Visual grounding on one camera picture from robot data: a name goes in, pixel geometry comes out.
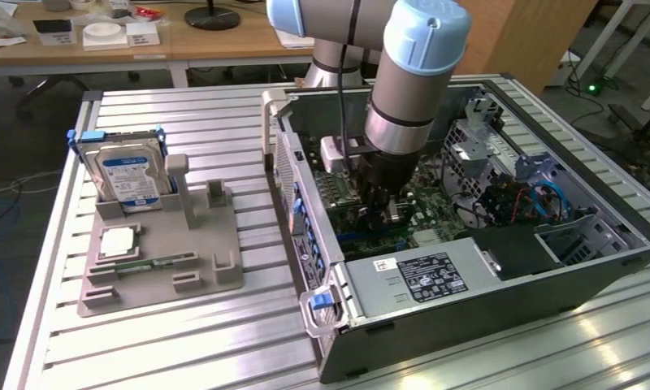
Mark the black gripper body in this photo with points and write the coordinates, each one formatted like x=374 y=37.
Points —
x=387 y=172

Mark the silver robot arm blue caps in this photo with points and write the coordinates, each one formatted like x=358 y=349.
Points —
x=407 y=81

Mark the blue expansion slot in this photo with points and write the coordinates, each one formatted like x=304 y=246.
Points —
x=348 y=236

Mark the silver chipset heatsink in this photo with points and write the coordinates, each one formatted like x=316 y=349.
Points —
x=428 y=237

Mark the green motherboard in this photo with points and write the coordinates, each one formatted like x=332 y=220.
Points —
x=436 y=215

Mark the metal drive cage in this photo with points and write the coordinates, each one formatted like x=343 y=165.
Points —
x=478 y=158

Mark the grey power supply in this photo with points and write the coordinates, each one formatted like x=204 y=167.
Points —
x=428 y=276

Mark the blue case latch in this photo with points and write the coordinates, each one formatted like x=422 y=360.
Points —
x=320 y=302

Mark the black plastic shroud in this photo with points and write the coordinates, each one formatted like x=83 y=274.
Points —
x=515 y=252

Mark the black open PC case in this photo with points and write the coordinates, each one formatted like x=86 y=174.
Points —
x=466 y=345

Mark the white paper stack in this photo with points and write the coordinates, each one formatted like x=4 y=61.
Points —
x=295 y=42

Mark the grey parts rack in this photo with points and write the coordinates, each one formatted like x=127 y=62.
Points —
x=158 y=243

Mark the grey disk bay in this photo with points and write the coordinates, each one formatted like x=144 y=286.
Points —
x=601 y=239

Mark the wooden cabinet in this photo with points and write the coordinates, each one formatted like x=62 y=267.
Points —
x=536 y=40

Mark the black device green light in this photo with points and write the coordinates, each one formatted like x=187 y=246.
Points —
x=592 y=87

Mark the hard disk blue label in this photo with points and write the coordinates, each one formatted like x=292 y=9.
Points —
x=124 y=174

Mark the silver CPU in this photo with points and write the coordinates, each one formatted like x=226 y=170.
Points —
x=118 y=243

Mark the black round lamp base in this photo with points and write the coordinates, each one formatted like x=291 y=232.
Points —
x=211 y=20

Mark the small white box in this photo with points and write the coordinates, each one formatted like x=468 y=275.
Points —
x=140 y=32

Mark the red packet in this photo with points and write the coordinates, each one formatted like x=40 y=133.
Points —
x=148 y=13

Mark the white block round hollow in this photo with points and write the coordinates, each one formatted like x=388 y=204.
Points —
x=106 y=40

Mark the black chair base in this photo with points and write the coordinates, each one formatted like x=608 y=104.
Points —
x=43 y=87

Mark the black and white box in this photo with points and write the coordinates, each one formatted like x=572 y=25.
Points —
x=54 y=28

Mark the grey cup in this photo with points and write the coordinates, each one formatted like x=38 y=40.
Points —
x=56 y=5

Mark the white paper slip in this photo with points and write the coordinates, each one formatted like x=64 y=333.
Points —
x=6 y=42

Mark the light grey wrist camera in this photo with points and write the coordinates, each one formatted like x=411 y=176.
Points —
x=334 y=156

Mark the white table frame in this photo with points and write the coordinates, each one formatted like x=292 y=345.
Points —
x=613 y=48

